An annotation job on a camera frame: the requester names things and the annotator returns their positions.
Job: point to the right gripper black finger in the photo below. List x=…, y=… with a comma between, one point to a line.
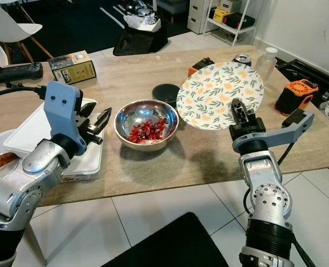
x=240, y=114

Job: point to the floral print plate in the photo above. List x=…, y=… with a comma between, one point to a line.
x=214, y=89

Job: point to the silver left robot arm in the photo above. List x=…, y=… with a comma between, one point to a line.
x=30, y=183

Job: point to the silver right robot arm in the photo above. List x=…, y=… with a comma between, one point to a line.
x=270, y=200

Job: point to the stainless steel bowl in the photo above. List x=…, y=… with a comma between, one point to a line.
x=128, y=111

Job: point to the yellow cardboard box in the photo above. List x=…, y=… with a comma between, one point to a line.
x=74, y=69

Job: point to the red wrapped candies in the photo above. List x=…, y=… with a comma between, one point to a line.
x=146, y=132

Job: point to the purple drink can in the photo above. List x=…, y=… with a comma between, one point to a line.
x=242, y=59

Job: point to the clear plastic bottle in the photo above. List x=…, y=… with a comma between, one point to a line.
x=267, y=64

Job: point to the orange black device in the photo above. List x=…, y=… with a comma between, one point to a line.
x=199, y=67
x=295, y=94

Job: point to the white lidded food container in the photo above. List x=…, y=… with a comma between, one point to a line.
x=28, y=130

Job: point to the small black bowl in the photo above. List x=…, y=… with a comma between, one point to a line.
x=166, y=94

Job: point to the brown sausage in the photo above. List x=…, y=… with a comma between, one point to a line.
x=3, y=161

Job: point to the light wooden table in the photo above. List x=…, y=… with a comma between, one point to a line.
x=158, y=167

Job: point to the white open shelf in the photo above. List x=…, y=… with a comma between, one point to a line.
x=239, y=33

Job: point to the black remote controller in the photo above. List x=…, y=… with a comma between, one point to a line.
x=14, y=73

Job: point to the black bag with white contents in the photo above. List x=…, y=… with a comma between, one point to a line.
x=139, y=40

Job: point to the black case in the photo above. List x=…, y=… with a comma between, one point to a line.
x=240, y=20

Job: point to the small yellow box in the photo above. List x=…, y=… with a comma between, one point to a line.
x=219, y=14

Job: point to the white drawer cabinet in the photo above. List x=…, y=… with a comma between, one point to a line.
x=197, y=16

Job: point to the black floor mat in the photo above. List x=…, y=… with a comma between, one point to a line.
x=164, y=247

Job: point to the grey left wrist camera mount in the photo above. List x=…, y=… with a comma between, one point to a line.
x=64, y=114

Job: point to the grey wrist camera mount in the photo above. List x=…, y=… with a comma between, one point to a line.
x=292, y=127
x=64, y=114

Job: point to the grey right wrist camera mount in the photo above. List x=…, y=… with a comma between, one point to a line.
x=292, y=127

